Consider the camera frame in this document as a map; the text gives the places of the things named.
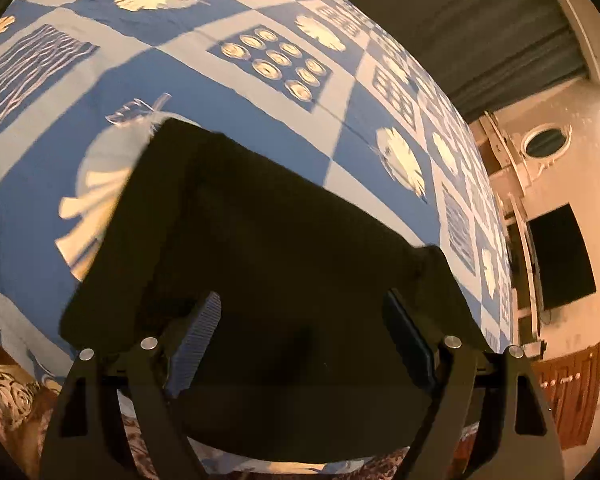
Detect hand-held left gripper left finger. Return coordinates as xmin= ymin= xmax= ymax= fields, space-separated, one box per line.
xmin=39 ymin=291 xmax=223 ymax=480

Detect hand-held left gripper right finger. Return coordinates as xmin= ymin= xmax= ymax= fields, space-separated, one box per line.
xmin=382 ymin=288 xmax=566 ymax=480

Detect black pants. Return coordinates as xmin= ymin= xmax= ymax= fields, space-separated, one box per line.
xmin=59 ymin=119 xmax=493 ymax=463

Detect white television stand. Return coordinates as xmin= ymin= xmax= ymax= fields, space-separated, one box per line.
xmin=502 ymin=192 xmax=549 ymax=359

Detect brown wooden door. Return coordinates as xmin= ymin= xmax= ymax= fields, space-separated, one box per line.
xmin=531 ymin=341 xmax=600 ymax=452

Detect black flat television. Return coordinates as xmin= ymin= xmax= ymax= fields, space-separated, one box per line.
xmin=526 ymin=203 xmax=597 ymax=312

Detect white dressing table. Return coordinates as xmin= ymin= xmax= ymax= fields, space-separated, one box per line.
xmin=472 ymin=110 xmax=543 ymax=198

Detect white oval mirror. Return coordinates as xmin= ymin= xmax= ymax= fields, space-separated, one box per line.
xmin=521 ymin=123 xmax=574 ymax=162

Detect blue patterned bedspread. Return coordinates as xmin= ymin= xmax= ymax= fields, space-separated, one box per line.
xmin=0 ymin=0 xmax=515 ymax=476

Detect dark grey curtain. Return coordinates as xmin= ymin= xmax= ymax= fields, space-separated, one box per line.
xmin=307 ymin=0 xmax=593 ymax=118

